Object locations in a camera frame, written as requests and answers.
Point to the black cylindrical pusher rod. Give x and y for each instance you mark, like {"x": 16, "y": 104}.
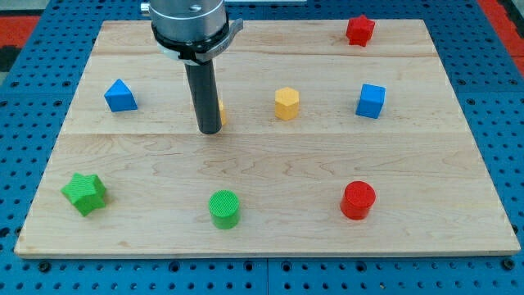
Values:
{"x": 203, "y": 89}

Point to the blue triangle block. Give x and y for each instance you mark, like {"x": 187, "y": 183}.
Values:
{"x": 120, "y": 98}

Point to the yellow heart block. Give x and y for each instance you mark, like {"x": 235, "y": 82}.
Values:
{"x": 222, "y": 112}

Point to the yellow hexagon block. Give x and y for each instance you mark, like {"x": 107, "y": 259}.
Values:
{"x": 287, "y": 103}

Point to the green cylinder block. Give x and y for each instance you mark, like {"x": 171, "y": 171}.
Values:
{"x": 224, "y": 208}

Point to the wooden board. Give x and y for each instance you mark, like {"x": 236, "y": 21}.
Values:
{"x": 434, "y": 194}

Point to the green star block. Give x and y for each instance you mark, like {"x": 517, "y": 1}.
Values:
{"x": 85, "y": 192}

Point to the red star block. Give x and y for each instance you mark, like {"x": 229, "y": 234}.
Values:
{"x": 360, "y": 30}

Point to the blue cube block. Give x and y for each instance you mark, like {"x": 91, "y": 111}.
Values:
{"x": 371, "y": 101}

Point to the red cylinder block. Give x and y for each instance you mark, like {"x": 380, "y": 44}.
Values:
{"x": 357, "y": 200}

